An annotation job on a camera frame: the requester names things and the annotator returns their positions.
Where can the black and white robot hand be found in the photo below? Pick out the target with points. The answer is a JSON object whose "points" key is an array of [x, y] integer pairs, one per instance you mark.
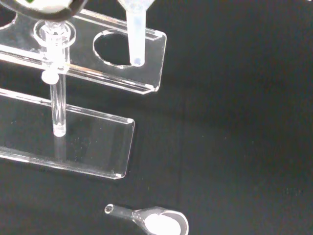
{"points": [[49, 6]]}

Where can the clear funnel stand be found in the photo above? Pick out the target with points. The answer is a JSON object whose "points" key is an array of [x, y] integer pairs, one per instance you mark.
{"points": [[151, 61]]}

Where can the glass weighing funnel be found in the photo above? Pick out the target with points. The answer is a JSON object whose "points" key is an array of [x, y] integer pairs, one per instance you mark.
{"points": [[161, 222]]}

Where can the black cloth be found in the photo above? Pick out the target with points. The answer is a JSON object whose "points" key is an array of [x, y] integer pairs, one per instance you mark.
{"points": [[244, 122]]}

